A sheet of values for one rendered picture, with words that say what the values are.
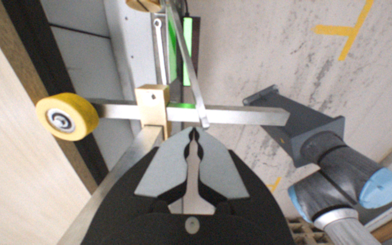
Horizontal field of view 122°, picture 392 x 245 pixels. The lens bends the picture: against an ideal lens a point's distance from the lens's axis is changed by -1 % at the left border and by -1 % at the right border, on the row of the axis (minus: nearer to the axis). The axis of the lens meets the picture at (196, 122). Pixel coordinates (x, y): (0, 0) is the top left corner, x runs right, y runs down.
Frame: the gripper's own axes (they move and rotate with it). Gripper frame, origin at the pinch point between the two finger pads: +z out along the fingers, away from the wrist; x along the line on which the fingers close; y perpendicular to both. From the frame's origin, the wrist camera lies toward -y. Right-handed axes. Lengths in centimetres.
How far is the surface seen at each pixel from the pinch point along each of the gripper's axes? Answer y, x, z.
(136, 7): -13.5, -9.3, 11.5
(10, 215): 41, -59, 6
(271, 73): 0, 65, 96
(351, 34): -34, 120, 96
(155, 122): 4.5, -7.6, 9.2
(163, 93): -1.5, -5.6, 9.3
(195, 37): -12.0, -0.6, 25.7
